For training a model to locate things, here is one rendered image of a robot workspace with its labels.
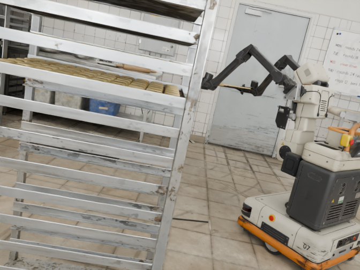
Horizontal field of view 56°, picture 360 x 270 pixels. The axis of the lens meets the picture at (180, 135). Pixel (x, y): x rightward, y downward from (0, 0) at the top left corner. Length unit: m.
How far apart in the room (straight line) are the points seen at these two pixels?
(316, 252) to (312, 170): 0.49
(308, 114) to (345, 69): 2.84
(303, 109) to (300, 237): 0.87
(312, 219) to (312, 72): 0.99
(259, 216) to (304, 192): 0.39
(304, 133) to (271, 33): 2.69
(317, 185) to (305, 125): 0.48
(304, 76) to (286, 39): 2.58
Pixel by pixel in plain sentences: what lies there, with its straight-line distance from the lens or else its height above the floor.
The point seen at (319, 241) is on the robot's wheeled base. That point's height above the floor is 0.27.
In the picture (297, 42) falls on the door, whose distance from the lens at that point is 5.12.
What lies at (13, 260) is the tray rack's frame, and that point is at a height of 0.15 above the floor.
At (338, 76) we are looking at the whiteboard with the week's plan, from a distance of 5.28.
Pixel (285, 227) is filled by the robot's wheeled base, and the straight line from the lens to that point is 2.39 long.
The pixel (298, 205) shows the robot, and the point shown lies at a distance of 2.36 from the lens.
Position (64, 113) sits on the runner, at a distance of 1.00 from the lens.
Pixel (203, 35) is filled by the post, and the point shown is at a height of 1.24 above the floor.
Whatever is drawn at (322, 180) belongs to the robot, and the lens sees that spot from 2.25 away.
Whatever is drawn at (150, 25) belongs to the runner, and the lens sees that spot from 0.95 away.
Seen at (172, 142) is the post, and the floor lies 0.82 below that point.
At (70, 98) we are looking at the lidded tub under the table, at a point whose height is 0.37.
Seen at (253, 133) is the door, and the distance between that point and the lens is 5.11.
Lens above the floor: 1.18
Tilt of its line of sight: 13 degrees down
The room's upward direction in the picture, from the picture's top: 12 degrees clockwise
